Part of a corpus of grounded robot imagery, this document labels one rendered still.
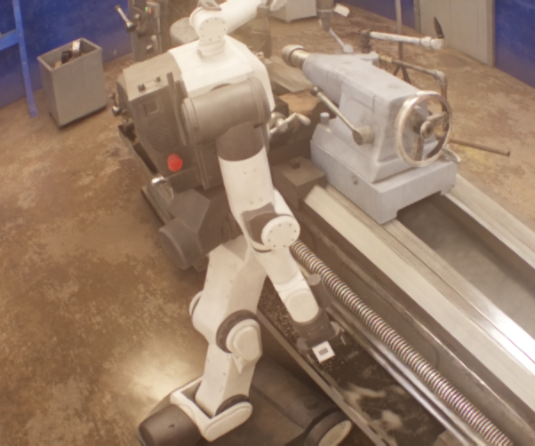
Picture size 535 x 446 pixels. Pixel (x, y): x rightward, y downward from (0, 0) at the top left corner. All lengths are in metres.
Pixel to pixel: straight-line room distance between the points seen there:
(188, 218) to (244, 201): 0.25
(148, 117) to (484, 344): 0.89
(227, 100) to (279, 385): 1.21
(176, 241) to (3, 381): 1.52
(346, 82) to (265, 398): 1.06
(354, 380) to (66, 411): 1.23
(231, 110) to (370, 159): 0.63
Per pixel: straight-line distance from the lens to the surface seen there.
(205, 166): 1.33
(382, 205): 1.63
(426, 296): 1.46
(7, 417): 2.53
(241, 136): 1.13
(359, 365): 1.86
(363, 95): 1.66
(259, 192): 1.21
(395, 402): 1.77
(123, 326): 2.68
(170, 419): 1.84
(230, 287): 1.59
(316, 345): 1.59
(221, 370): 1.80
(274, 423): 2.01
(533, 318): 1.62
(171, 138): 1.29
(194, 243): 1.44
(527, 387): 1.29
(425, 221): 1.88
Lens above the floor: 1.83
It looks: 36 degrees down
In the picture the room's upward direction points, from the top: 4 degrees counter-clockwise
